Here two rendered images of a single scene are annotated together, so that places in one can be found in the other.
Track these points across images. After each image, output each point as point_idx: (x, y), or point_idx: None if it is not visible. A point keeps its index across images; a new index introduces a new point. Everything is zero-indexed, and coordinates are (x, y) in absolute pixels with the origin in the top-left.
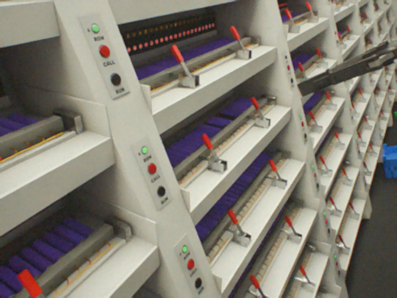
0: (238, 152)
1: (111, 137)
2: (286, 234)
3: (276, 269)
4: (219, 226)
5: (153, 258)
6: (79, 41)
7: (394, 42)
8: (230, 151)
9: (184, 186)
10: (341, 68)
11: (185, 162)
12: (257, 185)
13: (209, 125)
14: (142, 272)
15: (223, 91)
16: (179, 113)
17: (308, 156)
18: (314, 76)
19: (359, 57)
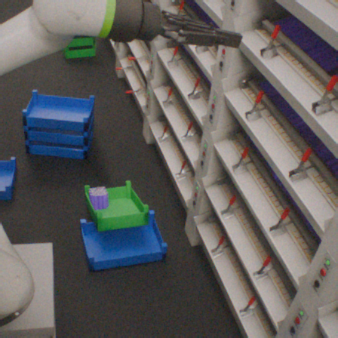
0: (283, 74)
1: None
2: (286, 226)
3: (258, 195)
4: (269, 102)
5: (222, 23)
6: None
7: (161, 19)
8: (289, 69)
9: (259, 35)
10: (192, 19)
11: (279, 33)
12: (304, 152)
13: (337, 62)
14: (219, 21)
15: (299, 16)
16: None
17: (333, 244)
18: (224, 29)
19: (189, 26)
